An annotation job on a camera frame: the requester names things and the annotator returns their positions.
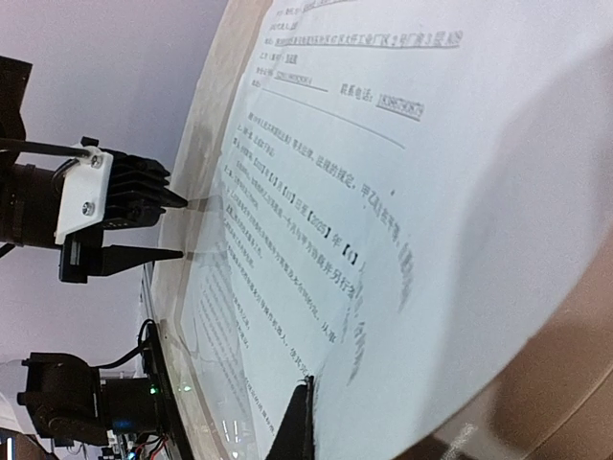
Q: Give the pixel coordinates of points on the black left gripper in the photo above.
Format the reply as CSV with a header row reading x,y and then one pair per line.
x,y
30,206

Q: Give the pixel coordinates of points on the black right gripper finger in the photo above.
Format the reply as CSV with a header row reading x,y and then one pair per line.
x,y
295,437

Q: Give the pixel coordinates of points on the pink paper folder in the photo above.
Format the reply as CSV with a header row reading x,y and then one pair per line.
x,y
553,400

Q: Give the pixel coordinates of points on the printed white top sheet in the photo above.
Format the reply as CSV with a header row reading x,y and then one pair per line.
x,y
405,192

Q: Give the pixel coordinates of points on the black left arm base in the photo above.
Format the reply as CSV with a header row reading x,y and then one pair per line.
x,y
68,399

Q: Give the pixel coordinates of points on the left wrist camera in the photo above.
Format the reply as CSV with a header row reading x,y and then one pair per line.
x,y
102,185

